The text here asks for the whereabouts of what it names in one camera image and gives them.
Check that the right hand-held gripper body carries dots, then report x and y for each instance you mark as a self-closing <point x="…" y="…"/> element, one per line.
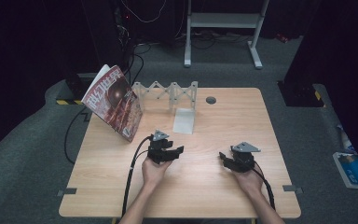
<point x="242" y="160"/>

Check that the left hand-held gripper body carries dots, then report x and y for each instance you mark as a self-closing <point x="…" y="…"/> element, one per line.
<point x="157" y="152"/>

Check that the white expandable bookend rack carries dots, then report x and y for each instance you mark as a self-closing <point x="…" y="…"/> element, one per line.
<point x="183" y="119"/>

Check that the red magazine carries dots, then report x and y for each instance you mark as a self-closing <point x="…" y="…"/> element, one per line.
<point x="115" y="99"/>

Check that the person's left hand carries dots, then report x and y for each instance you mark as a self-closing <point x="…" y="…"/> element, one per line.
<point x="154" y="172"/>

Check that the person's right hand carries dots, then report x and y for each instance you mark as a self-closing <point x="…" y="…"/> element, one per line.
<point x="248" y="182"/>

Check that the black base with yellow mark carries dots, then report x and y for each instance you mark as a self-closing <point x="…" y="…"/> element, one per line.
<point x="301" y="95"/>

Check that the black yellow striped base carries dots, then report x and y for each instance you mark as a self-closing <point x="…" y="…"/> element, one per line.
<point x="71" y="93"/>

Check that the white bottle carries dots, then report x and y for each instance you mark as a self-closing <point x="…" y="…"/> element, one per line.
<point x="346" y="140"/>

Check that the blue and white box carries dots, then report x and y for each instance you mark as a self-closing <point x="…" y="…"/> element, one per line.
<point x="355" y="171"/>

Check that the black equipment tower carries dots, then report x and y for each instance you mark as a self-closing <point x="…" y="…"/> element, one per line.
<point x="105" y="34"/>

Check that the small red item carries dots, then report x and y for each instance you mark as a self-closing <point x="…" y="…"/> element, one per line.
<point x="282" y="38"/>

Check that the white metal stand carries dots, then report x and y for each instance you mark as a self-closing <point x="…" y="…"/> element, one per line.
<point x="223" y="20"/>

